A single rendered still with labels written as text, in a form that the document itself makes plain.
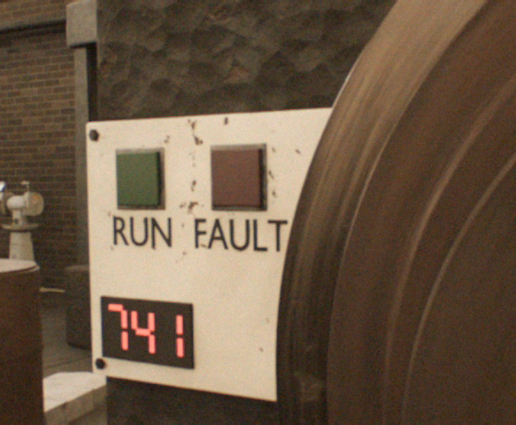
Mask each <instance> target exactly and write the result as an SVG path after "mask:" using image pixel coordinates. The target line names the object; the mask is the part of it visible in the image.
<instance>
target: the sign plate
mask: <svg viewBox="0 0 516 425"><path fill-rule="evenodd" d="M331 110H332V109H324V108H322V109H307V110H292V111H277V112H247V113H232V114H217V115H202V116H194V117H187V118H171V119H156V120H127V121H112V122H97V123H89V124H87V155H88V188H89V255H90V288H91V321H92V354H93V373H95V374H99V375H110V376H116V377H122V378H128V379H134V380H140V381H146V382H151V383H157V384H164V385H169V386H175V387H182V388H187V389H193V390H204V391H210V392H217V393H222V394H228V395H235V396H241V397H246V398H258V399H264V400H270V401H276V392H275V335H276V321H277V309H278V300H279V292H280V285H281V273H282V267H283V262H284V257H285V251H286V247H287V243H288V239H289V231H290V227H291V223H292V220H293V216H294V212H295V209H296V206H297V200H298V197H299V194H300V190H301V188H302V185H303V182H304V178H305V175H306V172H307V168H308V166H309V164H310V161H311V159H312V154H313V152H314V150H315V147H316V145H317V142H318V140H319V138H320V134H321V132H322V129H323V127H324V126H325V124H326V121H327V118H328V116H329V113H330V112H331ZM234 149H261V179H262V206H260V207H236V206H213V205H212V151H213V150H234ZM154 151H157V152H159V174H160V206H144V205H118V200H117V165H116V154H117V153H128V152H154ZM110 305H122V311H125V312H127V327H126V328H122V311H115V310H110ZM132 312H135V313H136V328H132ZM149 313H153V318H154V330H150V323H149ZM177 316H181V317H182V334H178V330H177ZM137 329H145V330H150V336H154V352H150V336H146V335H137V334H136V330H137ZM122 333H127V349H123V337H122ZM178 339H182V356H178Z"/></svg>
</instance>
